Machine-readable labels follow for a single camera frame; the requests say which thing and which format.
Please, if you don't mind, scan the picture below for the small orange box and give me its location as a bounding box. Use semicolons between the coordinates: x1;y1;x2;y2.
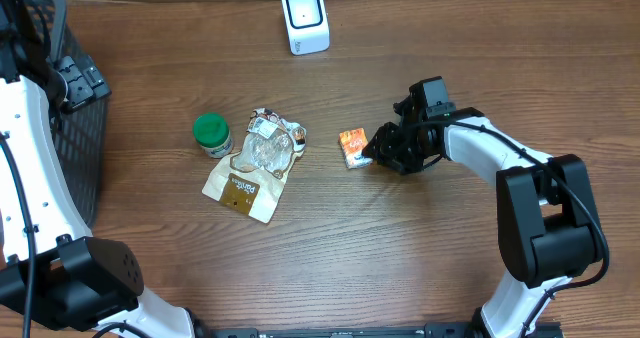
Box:
339;128;373;169

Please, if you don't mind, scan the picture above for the brown clear snack bag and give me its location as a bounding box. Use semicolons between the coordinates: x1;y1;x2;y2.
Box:
202;108;307;224

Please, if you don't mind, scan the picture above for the green round lid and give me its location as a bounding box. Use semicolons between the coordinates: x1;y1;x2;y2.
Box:
192;113;234;159

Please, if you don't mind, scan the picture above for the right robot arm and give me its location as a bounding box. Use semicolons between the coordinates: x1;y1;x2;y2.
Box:
362;76;610;337

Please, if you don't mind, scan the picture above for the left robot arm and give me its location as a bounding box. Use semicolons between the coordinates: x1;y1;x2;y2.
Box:
1;0;210;337

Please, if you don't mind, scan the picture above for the white barcode scanner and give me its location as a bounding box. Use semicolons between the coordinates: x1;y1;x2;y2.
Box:
281;0;330;56

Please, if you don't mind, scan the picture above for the grey plastic mesh basket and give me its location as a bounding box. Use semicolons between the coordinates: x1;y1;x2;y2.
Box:
1;0;108;227

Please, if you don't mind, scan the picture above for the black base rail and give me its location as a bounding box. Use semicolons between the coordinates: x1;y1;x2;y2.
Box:
199;320;564;338

